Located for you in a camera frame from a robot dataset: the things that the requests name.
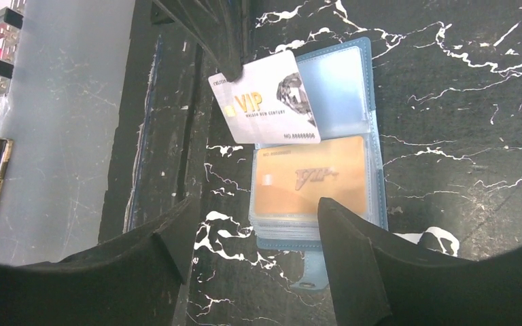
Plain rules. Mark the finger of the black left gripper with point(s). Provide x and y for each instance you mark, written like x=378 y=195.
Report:
x=221 y=28

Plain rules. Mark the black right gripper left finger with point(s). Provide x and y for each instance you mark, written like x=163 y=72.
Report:
x=132 y=279

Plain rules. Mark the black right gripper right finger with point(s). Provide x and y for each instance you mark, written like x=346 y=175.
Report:
x=379 y=278

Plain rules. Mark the silver VIP credit card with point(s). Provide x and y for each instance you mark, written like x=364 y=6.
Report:
x=268 y=104

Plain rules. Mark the light blue card holder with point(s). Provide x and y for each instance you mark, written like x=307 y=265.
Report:
x=339 y=81

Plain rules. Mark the gold VIP credit card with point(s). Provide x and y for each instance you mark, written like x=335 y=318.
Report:
x=290 y=180

